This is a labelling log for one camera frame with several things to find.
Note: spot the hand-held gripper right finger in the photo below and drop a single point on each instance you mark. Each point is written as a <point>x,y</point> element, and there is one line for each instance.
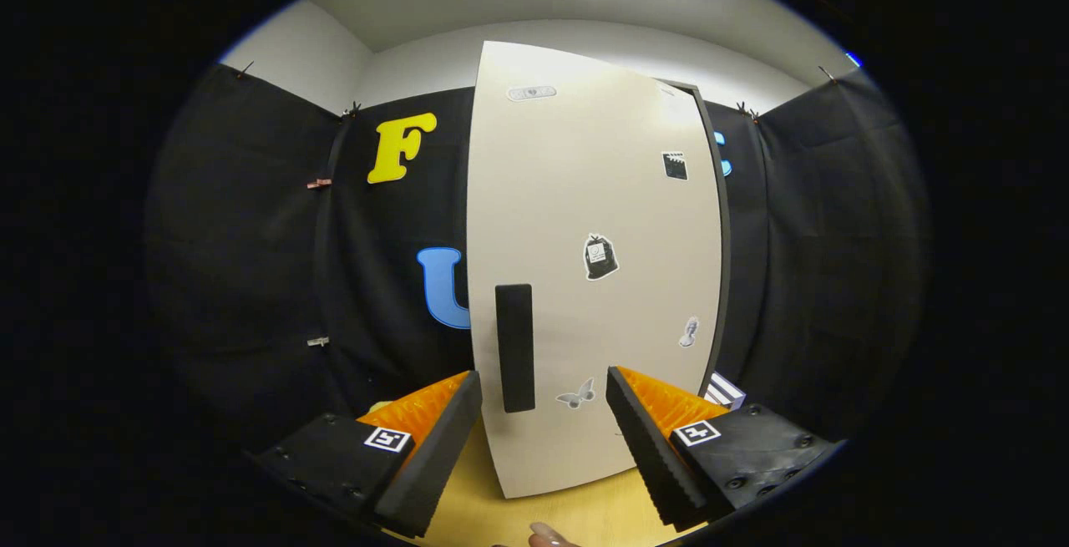
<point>643,438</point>

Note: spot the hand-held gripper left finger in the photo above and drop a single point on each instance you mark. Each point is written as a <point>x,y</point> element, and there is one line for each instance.
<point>443,438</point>

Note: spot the yellow plush toy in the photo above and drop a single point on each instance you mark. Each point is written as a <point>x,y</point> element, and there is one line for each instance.
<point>380,406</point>

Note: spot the white blue book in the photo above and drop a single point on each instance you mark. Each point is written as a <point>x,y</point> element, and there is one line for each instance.
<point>732,388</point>

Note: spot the silver clip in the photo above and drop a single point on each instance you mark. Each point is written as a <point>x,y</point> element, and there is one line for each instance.
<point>317,341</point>

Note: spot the black backdrop cloth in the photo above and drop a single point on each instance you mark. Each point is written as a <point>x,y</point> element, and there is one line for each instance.
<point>250,280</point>

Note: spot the pink clip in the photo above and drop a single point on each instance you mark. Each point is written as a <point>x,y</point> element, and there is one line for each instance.
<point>319,184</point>

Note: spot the small ceiling light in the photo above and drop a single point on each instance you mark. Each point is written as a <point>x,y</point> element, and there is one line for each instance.
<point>853,59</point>

